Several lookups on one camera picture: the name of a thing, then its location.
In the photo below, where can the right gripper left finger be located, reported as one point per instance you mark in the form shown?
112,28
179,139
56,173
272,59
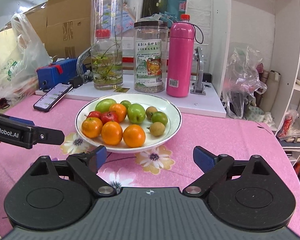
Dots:
85,166

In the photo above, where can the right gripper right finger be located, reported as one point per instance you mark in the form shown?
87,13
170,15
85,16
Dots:
215,168

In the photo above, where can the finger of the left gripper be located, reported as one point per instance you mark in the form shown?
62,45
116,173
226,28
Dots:
27,122

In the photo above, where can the orange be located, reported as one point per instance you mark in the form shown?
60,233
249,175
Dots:
120,110
112,133
134,136
91,127

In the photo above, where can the red wax apple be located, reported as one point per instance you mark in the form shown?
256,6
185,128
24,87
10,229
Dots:
94,114
109,116

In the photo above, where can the large green jujube fruit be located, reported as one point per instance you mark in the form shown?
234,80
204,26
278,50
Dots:
104,105

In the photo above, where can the small green lime fruit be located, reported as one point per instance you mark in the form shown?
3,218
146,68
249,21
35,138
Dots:
159,117

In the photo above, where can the black smartphone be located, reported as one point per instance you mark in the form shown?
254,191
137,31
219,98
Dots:
52,97

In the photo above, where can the pink floral table cloth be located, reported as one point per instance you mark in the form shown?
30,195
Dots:
238,138

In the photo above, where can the large translucent plastic bag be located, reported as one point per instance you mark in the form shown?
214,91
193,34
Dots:
18,79

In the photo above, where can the blue plastic box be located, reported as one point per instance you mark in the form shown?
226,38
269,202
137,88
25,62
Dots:
64,71

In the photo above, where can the white plate blue rim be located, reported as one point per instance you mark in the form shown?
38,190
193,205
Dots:
170,114

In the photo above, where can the white raised platform board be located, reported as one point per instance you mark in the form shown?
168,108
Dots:
128,82

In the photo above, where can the small dark green fruit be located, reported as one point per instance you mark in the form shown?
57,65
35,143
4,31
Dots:
126,103

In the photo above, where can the grey metal stand right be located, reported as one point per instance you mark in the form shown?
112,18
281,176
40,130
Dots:
198,86

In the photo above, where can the cream paper bag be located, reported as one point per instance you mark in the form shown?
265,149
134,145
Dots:
8,47

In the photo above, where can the gold label plate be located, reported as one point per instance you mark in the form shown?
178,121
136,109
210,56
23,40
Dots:
121,90

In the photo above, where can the small brown longan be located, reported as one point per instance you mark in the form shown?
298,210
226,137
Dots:
149,112

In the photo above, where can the crumpled clear plastic bag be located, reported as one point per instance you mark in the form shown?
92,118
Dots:
241,79

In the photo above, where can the pink thermos bottle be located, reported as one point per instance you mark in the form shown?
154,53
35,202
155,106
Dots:
180,57

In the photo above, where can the cardboard box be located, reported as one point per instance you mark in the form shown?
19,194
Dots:
63,26

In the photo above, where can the red cap plastic bottle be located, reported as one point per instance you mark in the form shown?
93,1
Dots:
102,33

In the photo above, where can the glass vase with plant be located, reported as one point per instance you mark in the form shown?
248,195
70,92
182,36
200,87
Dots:
106,54

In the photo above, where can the clear jar with label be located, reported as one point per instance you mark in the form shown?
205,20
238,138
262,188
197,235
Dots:
150,56

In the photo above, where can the white shelf unit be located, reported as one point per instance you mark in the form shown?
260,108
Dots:
270,26

